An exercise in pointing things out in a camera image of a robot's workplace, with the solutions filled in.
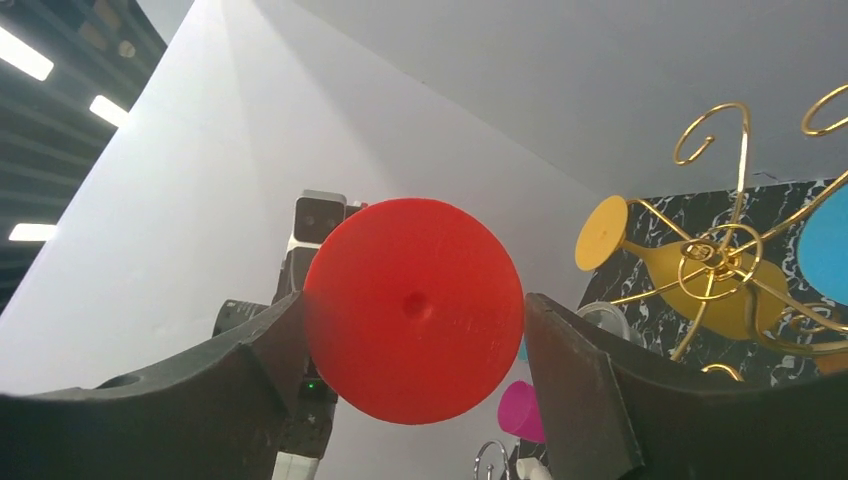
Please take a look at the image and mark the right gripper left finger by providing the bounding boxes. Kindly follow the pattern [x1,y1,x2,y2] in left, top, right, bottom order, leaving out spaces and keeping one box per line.
[1,293,308,479]

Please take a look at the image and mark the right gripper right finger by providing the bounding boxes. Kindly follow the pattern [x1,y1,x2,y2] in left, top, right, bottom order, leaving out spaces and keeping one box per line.
[525,293,847,479]

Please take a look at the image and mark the pink wine glass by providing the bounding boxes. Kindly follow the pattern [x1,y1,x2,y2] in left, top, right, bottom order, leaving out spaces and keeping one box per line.
[497,380,546,444]

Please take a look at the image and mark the yellow orange wine glass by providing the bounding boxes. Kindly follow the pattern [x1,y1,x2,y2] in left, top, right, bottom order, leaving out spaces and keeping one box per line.
[574,195,789,340]

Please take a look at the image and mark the red wine glass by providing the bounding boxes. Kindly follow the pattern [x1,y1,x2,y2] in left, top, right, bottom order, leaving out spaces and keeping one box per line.
[303,198,524,425]

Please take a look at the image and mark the teal blue wine glass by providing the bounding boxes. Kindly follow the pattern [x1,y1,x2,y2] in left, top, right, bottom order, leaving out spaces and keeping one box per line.
[517,339,528,362]

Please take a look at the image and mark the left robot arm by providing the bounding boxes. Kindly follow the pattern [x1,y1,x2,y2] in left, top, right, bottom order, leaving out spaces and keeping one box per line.
[272,243,338,479]

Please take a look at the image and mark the clear wine glass rear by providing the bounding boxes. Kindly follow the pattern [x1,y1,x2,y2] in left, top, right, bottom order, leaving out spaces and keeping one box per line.
[576,301,647,348]

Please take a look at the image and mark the orange wooden rack base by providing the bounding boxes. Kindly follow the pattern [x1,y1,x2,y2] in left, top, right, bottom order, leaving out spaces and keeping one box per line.
[814,352,848,375]

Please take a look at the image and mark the silver wire glass rack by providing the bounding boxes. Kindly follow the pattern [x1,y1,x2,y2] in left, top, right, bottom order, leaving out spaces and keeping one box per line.
[471,440,512,480]

